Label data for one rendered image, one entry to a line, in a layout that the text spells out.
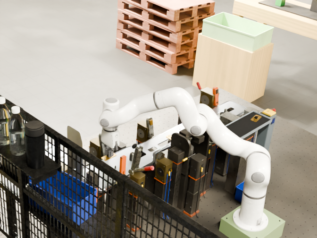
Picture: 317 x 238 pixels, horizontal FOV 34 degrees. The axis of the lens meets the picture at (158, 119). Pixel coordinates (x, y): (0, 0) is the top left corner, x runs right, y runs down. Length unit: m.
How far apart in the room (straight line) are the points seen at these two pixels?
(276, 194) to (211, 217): 0.50
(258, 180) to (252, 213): 0.26
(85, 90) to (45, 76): 0.57
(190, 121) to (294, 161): 1.34
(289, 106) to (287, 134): 2.03
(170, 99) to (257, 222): 0.83
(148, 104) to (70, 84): 3.47
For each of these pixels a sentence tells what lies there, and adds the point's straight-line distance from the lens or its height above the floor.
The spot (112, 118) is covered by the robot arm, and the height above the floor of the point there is 1.35.
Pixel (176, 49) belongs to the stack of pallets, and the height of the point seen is 0.31.
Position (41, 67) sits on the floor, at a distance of 6.36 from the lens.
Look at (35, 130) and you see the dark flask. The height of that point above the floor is 1.61.
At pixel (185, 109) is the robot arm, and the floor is 1.44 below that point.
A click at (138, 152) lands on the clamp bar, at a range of 2.56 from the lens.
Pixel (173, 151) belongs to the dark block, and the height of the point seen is 1.12.
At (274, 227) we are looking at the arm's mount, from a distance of 2.87.
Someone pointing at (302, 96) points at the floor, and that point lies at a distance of 6.29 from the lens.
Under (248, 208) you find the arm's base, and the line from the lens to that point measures 2.76.
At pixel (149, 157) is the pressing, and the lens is 2.88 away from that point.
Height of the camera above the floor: 2.60
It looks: 29 degrees down
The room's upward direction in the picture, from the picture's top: 5 degrees clockwise
